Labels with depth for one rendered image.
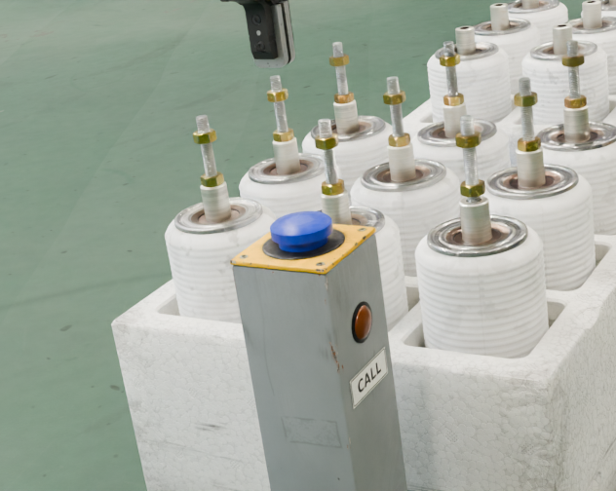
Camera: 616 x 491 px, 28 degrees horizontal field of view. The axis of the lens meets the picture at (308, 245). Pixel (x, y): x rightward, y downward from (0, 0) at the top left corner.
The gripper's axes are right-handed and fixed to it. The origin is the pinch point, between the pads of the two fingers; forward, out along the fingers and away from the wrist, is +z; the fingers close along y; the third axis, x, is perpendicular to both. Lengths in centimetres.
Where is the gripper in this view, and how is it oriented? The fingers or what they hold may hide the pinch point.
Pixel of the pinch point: (271, 34)
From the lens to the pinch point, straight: 74.7
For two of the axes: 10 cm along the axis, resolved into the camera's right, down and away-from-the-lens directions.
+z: 1.3, 9.2, 3.7
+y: -4.9, 3.8, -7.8
